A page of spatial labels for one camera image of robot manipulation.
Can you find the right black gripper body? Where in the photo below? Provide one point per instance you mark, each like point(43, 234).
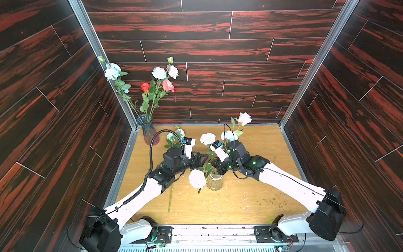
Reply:
point(222, 164)

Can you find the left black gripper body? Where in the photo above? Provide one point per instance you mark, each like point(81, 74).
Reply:
point(189, 163)

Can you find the clear glass vase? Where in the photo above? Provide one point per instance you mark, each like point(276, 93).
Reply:
point(215, 178)

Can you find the blue white flower spray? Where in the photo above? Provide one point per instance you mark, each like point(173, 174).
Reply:
point(173, 141)

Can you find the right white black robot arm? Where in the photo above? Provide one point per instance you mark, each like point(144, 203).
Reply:
point(325, 210)

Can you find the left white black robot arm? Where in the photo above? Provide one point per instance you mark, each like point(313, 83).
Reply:
point(108, 230)

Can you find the purple glass vase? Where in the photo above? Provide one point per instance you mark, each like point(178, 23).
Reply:
point(148, 130)

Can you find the pale pink carnation drooping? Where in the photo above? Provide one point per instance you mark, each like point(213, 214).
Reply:
point(198, 176)

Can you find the pink rose stem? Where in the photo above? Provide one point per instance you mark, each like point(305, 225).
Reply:
point(232, 132)

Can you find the red pink white rose bouquet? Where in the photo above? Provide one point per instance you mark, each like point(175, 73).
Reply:
point(158, 87)

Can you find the white flower spray far left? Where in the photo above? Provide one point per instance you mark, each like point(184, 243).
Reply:
point(114, 73)

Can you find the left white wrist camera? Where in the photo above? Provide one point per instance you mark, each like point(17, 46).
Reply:
point(188, 144)

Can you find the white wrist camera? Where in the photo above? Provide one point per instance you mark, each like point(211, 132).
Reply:
point(217, 148)
point(188, 144)

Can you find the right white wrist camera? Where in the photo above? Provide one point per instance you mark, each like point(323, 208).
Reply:
point(217, 148)

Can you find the aluminium front rail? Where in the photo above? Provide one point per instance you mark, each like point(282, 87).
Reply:
point(232, 238)

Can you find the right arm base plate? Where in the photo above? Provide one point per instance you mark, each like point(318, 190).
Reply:
point(268, 234)

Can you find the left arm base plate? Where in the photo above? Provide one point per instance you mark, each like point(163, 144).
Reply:
point(162, 234)

